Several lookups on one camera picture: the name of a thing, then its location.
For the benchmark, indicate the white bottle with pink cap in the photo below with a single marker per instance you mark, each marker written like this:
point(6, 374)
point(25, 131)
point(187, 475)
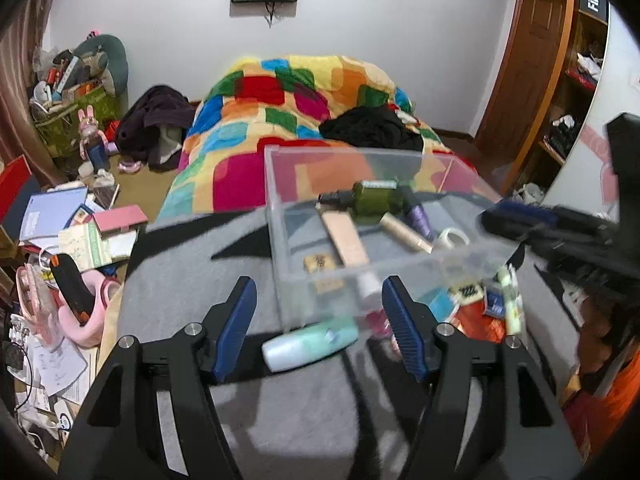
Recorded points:
point(370, 290)

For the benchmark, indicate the flat pink beige tube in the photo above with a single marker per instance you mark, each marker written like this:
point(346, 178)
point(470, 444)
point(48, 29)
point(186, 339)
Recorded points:
point(345, 240)

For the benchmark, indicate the grey black patterned mat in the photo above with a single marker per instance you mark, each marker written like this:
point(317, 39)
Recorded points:
point(190, 270)

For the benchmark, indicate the mint green bottle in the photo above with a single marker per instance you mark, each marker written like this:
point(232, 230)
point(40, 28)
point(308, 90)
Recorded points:
point(310, 342)

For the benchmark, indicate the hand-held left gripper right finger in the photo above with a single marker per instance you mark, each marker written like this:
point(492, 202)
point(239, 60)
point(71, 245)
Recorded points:
point(405, 330)

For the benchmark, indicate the red box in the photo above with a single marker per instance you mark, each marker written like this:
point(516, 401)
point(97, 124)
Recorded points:
point(15, 185)

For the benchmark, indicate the light green tube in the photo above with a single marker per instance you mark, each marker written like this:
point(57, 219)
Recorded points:
point(512, 305)

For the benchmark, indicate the pink mesh case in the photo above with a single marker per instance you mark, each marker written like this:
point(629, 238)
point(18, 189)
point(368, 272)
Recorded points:
point(32, 305)

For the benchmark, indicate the purple bottle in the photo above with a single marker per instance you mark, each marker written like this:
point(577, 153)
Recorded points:
point(419, 217)

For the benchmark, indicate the grey plush pillow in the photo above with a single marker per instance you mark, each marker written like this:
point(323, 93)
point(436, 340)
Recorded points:
point(117, 60)

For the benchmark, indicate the green basket of clutter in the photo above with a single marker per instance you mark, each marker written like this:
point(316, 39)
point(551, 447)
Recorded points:
point(60, 130)

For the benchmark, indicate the clear tape roll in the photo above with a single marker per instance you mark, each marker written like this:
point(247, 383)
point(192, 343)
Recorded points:
point(440, 240)

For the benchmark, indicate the black printed box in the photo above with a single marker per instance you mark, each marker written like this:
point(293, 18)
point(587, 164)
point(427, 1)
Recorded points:
point(594, 0)

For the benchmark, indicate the pink bunny toy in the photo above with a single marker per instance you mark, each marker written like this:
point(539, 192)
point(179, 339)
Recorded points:
point(92, 140)

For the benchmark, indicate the pink house-shaped box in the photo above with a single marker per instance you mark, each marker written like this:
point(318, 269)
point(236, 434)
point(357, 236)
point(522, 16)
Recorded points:
point(120, 217)

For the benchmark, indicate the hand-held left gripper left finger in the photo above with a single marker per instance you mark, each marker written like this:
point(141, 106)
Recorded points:
point(235, 330)

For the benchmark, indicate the pale green booklet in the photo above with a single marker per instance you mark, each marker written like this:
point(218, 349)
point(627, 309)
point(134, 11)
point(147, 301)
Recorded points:
point(85, 245)

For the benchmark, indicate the striped curtain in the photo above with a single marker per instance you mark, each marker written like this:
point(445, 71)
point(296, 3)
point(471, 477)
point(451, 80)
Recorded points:
point(20, 85)

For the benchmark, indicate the dark green glass bottle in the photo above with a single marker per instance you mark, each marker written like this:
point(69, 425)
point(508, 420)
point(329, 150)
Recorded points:
point(375, 202)

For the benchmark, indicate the clear plastic box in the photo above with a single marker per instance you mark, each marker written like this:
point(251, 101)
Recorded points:
point(290, 260)

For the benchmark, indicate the black clothing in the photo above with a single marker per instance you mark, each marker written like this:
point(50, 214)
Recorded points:
point(370, 127)

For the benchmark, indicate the dark clothing pile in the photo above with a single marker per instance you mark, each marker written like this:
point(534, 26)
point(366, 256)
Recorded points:
point(150, 120)

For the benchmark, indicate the wooden shelf unit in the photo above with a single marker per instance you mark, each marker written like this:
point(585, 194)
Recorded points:
point(567, 35)

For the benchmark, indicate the teal packet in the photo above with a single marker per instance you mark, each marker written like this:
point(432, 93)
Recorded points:
point(440, 305)

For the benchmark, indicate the small blue box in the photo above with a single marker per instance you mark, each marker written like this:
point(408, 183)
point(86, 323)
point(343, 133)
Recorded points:
point(494, 304)

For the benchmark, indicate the wooden door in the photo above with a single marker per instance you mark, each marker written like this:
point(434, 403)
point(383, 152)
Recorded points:
point(525, 60)

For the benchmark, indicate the small card with black comb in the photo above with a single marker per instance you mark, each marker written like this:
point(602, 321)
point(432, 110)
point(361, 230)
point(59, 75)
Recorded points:
point(465, 292)

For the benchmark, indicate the gold beige tube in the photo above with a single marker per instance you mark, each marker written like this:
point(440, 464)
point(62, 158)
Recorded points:
point(405, 234)

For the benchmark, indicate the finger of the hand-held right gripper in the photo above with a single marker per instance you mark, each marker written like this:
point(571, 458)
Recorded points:
point(525, 212)
point(565, 257)

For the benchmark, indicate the colourful patchwork blanket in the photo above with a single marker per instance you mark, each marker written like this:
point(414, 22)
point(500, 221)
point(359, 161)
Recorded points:
point(260, 125)

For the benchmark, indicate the black orange tool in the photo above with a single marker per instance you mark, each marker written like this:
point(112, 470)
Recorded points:
point(70, 285)

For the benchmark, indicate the white papers pile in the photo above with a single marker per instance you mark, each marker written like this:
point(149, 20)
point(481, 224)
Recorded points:
point(55, 365)

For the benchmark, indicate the orange packet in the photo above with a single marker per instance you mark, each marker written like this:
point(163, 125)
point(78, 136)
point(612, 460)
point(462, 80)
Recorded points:
point(475, 322)

